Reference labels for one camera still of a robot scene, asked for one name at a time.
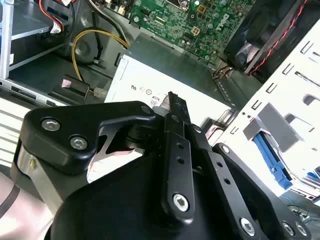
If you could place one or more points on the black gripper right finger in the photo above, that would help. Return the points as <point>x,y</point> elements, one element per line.
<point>225,180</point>

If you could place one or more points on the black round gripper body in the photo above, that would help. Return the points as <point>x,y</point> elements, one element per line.
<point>112,200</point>

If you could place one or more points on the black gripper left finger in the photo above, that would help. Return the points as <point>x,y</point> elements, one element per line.
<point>75,117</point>

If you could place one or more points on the hard disk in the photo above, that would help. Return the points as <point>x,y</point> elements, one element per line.
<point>268,157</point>

